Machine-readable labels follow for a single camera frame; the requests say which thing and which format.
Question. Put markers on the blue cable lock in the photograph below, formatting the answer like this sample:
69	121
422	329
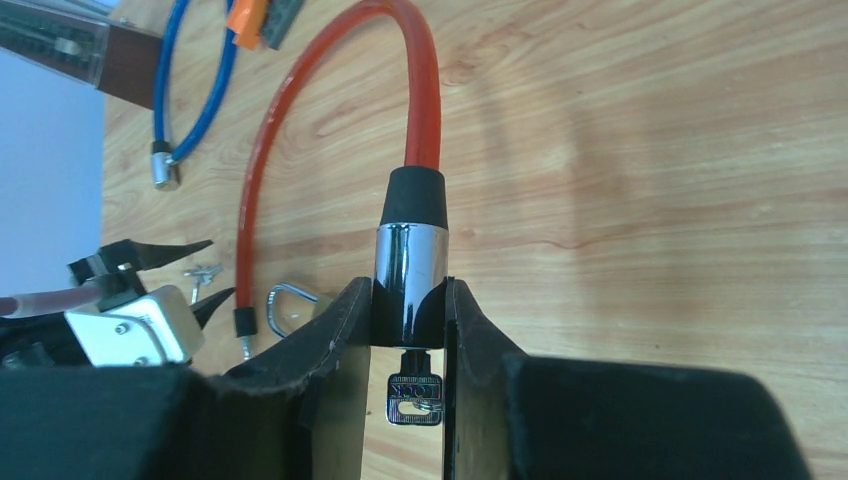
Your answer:
186	100

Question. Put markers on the red lock silver keys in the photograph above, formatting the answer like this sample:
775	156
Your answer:
415	394

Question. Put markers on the small silver key bunch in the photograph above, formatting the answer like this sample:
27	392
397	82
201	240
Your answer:
201	276

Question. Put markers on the red cable lock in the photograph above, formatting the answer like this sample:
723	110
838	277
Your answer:
409	287

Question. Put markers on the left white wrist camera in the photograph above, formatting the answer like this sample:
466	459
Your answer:
153	330

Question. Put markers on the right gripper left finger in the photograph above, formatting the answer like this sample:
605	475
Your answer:
295	411

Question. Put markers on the brown wooden metronome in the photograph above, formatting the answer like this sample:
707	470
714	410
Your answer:
118	60

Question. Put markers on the brass padlock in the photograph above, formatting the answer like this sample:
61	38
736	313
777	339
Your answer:
289	307

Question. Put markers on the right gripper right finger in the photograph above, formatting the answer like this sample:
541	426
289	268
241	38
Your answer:
512	415

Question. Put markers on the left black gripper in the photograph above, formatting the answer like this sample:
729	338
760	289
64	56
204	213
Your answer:
34	331

